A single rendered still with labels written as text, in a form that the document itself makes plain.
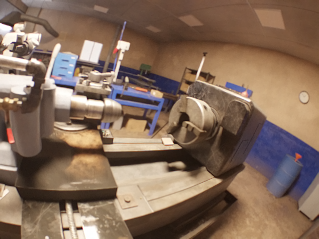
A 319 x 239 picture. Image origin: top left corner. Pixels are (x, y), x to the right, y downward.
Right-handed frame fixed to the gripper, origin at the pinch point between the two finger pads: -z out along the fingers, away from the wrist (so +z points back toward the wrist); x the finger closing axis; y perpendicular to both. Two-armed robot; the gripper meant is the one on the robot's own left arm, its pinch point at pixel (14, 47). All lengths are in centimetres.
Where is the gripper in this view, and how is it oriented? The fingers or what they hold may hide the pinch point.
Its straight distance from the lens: 80.7
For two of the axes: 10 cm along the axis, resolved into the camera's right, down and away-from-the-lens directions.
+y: 4.0, -8.9, -2.3
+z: -5.1, -4.2, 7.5
